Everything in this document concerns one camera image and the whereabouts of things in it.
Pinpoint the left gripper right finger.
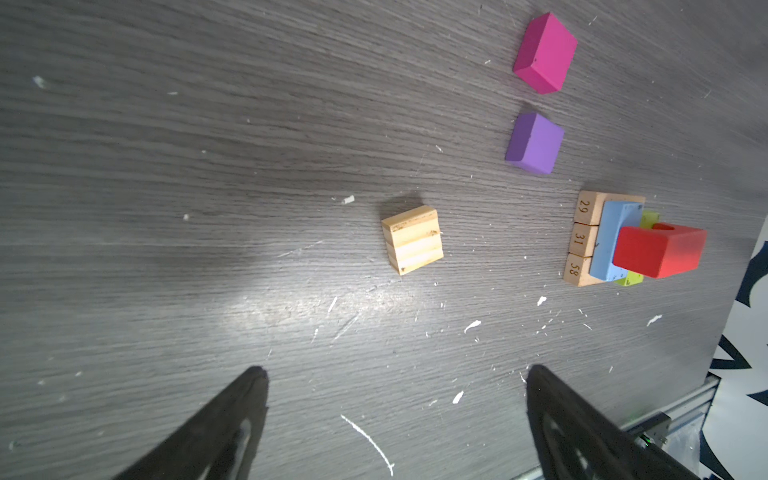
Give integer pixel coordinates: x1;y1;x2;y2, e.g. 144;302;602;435
526;364;696;480

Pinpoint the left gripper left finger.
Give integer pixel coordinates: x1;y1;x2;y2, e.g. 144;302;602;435
116;366;269;479

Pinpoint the natural wood block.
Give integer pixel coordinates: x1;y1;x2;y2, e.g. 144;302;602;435
563;253;603;287
568;222;599;258
573;190;646;226

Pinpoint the red arch wood block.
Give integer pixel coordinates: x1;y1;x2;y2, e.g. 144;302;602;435
612;222;708;279

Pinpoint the blue wood block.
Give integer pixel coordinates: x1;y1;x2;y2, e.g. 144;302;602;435
589;201;643;282

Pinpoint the green wood block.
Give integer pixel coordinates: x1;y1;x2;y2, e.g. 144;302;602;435
614;210;660;287

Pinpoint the purple wood cube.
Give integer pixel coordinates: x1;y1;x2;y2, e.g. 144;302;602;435
505;112;565;175

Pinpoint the magenta wood cube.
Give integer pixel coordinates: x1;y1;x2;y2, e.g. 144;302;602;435
513;12;578;95

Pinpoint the small natural wood cube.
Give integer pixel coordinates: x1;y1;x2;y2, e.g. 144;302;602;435
381;205;444;276

